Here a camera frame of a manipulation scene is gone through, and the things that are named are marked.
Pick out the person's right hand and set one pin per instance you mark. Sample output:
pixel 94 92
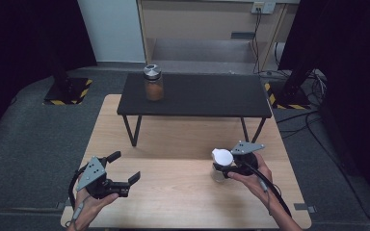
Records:
pixel 257 184

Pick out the spice jar with white lid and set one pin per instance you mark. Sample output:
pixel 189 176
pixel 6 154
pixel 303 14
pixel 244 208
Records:
pixel 222 156

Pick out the black desktop shelf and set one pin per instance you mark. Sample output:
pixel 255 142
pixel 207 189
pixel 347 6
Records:
pixel 205 93

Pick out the white wall outlet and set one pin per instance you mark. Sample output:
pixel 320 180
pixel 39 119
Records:
pixel 262 7

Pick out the white cabinet panel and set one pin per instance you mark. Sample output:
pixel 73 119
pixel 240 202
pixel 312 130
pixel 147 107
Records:
pixel 112 29

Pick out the black curtain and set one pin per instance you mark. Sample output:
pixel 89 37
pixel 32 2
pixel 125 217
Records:
pixel 29 48
pixel 350 80

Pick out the grey floor tape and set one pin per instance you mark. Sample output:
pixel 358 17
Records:
pixel 60 205
pixel 305 207

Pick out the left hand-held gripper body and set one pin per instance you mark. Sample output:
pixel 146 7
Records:
pixel 91 174

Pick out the black stand with striped base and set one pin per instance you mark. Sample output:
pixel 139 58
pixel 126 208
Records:
pixel 290 96
pixel 66 91

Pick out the person's left hand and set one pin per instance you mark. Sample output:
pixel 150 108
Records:
pixel 88 210

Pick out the spice jar with silver lid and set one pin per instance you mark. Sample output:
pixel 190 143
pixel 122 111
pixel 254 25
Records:
pixel 154 86

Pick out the grey metal bracket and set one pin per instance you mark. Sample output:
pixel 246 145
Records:
pixel 243 35

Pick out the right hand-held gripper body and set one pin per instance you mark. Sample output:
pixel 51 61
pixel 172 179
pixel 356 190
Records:
pixel 245 162

